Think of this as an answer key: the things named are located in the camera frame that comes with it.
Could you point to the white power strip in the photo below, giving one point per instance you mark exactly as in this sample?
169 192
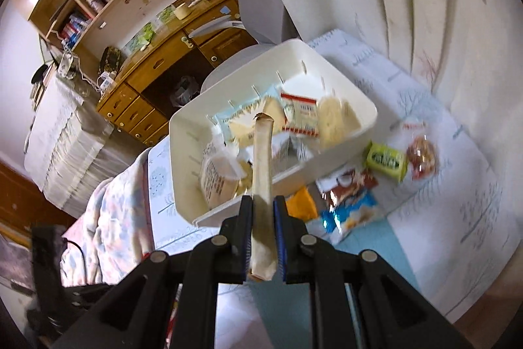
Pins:
107 79

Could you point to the floral mug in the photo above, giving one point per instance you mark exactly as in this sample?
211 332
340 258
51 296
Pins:
65 62

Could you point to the grey plastic bag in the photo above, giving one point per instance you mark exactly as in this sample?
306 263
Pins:
184 91

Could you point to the leaf printed tablecloth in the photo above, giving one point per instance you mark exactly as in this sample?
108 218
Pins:
449 210

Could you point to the clear packet of nuts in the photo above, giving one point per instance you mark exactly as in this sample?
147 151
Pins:
423 157

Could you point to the brown wooden door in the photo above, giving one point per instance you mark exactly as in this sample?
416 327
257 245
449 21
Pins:
20 189

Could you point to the white lace cover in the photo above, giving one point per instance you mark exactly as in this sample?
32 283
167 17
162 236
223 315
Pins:
61 144

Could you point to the black hat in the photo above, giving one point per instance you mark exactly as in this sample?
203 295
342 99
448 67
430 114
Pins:
40 73

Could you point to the brown snack packet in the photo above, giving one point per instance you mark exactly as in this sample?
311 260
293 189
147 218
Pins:
351 183

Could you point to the wooden desk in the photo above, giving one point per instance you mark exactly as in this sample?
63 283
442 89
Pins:
163 62

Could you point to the yellow green snack packet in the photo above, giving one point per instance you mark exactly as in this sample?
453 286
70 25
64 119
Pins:
386 161

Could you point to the beige stick packet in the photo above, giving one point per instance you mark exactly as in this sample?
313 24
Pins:
261 185

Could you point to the clear packet with white label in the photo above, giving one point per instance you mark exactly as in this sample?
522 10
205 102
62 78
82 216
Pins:
216 177

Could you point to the orange snack packet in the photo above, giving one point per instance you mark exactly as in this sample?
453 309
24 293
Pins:
302 206

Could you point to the light blue snack packet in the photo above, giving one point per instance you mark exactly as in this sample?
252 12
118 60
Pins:
231 115

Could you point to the blue and white snack packet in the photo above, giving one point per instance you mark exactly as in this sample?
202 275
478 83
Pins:
351 214

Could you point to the white plastic storage box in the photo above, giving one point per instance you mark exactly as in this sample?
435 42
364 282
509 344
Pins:
186 169

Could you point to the floral blanket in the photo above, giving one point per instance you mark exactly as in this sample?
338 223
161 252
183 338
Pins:
118 210

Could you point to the cream cup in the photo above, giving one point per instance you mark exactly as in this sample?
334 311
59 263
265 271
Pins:
180 11

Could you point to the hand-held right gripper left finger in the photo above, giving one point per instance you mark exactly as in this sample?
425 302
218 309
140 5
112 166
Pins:
244 226

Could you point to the dark floral pouch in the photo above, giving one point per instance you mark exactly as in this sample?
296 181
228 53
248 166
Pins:
109 60

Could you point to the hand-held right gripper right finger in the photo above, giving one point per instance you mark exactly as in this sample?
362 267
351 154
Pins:
280 234

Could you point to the red and white cookie packet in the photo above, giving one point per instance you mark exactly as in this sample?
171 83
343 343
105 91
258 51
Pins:
302 114

